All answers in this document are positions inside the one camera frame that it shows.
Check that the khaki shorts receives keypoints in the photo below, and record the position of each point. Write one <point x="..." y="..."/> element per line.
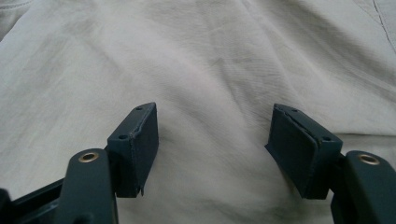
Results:
<point x="202" y="56"/>

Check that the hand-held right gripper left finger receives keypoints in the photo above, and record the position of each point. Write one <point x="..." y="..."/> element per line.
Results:
<point x="137" y="155"/>

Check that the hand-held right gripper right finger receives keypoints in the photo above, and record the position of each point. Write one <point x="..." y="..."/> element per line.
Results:
<point x="299" y="152"/>

